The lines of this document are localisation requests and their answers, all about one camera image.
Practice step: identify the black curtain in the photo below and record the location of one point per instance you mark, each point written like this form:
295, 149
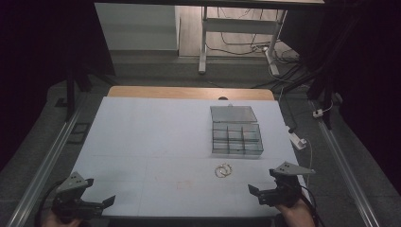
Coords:
41, 63
365, 78

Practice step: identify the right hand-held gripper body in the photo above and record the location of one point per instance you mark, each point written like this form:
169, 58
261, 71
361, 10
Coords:
287, 189

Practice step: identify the white table mat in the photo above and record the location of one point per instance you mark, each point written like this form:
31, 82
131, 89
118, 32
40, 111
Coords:
151, 151

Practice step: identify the person's left hand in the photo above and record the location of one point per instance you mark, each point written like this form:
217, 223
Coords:
58, 222

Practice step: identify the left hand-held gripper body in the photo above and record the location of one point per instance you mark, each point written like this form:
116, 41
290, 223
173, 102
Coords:
71, 184

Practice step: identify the white cabinet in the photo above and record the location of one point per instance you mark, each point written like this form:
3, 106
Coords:
135, 26

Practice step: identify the white plug adapter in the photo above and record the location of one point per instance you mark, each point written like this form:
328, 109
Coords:
317, 113

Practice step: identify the person's right hand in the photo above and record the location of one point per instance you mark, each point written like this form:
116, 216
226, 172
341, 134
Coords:
296, 216

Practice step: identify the black floor plate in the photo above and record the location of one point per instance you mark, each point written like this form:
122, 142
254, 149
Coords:
80, 132

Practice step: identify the clear plastic compartment box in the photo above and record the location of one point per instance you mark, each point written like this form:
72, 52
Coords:
236, 135

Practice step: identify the wooden table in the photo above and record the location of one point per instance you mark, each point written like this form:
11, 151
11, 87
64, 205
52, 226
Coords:
176, 93

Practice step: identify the black metal stand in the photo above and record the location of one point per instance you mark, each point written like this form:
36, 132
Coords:
70, 94
327, 94

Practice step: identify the white desk frame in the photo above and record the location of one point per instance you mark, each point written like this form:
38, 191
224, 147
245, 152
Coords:
239, 26

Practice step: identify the aluminium rail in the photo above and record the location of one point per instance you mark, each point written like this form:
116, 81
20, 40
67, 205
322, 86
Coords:
44, 167
343, 164

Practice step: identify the white power strip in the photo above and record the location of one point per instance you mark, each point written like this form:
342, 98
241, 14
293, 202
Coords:
297, 139

